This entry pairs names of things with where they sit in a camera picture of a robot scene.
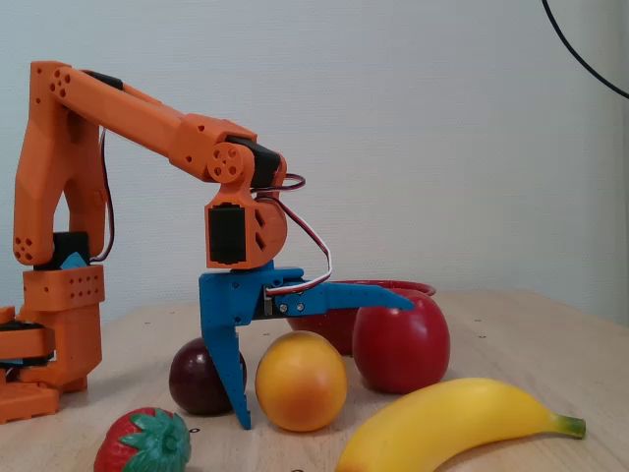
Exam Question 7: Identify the black hanging cable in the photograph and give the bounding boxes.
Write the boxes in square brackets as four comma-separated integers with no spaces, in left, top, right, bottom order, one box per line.
[542,0,629,99]

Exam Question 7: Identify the yellow toy banana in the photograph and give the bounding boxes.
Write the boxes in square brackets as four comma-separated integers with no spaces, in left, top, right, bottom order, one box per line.
[335,377,587,472]

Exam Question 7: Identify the dark purple toy plum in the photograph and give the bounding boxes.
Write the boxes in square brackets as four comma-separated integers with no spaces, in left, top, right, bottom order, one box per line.
[168,336,248,415]

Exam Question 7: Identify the red speckled bowl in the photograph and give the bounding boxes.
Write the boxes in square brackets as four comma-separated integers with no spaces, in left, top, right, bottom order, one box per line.
[285,279,437,356]

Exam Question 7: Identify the yellow orange toy peach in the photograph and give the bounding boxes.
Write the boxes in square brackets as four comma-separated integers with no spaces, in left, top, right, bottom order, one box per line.
[255,329,349,434]

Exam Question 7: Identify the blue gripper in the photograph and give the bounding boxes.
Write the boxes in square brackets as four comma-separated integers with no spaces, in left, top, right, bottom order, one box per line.
[199,260,416,431]

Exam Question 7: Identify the red black arm cable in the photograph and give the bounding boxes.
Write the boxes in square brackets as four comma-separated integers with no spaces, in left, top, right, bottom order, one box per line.
[90,126,117,263]

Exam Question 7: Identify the red toy apple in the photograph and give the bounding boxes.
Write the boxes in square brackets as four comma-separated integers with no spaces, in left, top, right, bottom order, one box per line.
[351,289,451,394]

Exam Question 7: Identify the white red black gripper cable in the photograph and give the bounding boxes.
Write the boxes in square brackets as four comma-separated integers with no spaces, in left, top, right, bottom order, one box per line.
[250,174,334,297]

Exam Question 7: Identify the red toy strawberry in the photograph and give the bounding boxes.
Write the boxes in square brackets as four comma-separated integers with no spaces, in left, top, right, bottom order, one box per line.
[93,406,193,472]

